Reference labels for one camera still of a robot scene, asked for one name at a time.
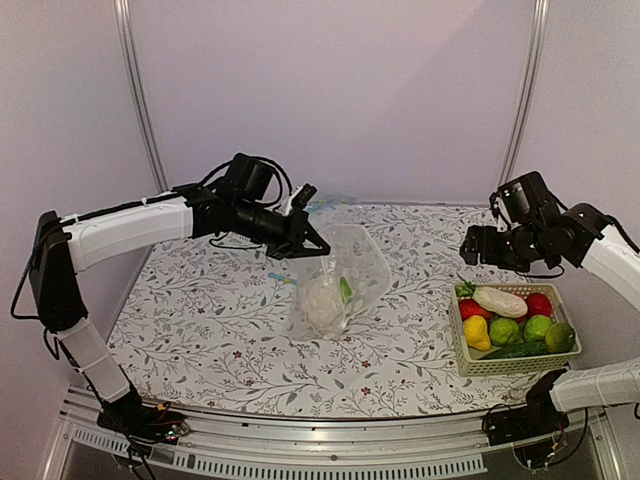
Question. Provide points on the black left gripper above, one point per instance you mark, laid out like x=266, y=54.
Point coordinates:
x=292, y=247

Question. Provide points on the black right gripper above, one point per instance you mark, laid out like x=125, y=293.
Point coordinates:
x=472, y=241

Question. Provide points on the frosted white zip top bag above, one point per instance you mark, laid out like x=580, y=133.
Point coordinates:
x=355, y=256

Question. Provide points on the white toy cauliflower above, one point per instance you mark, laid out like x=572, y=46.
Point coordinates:
x=320, y=309

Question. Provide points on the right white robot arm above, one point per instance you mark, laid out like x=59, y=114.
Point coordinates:
x=535, y=226

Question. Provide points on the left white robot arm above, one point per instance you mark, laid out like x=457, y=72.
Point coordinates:
x=80, y=266

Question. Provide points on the clear bag with blue zipper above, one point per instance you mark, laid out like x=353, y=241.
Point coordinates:
x=314, y=208

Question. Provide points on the white toy radish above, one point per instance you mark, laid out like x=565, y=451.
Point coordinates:
x=501, y=303

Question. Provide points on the red toy tomato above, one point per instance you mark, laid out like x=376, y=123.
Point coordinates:
x=539, y=304

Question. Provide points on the light green toy apple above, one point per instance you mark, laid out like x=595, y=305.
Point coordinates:
x=504, y=331

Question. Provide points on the green toy lime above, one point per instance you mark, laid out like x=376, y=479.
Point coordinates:
x=536, y=328

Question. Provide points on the dark green toy cucumber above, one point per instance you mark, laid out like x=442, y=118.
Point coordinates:
x=518, y=350

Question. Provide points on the green toy avocado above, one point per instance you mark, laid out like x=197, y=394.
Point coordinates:
x=560, y=338

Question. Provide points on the beige perforated plastic basket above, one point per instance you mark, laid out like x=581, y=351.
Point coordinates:
x=472, y=362

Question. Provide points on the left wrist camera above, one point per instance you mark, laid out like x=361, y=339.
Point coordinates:
x=298, y=199

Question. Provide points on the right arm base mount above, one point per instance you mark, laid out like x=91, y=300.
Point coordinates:
x=537, y=417

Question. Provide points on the right aluminium corner post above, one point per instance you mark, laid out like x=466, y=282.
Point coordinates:
x=527, y=89

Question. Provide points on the aluminium corner post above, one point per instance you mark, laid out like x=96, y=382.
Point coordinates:
x=527, y=89
x=134, y=76

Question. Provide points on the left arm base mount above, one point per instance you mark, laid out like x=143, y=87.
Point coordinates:
x=129, y=416

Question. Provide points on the aluminium front rail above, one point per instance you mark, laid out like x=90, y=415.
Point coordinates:
x=226, y=445

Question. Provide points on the left aluminium corner post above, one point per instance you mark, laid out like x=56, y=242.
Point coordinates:
x=134, y=76

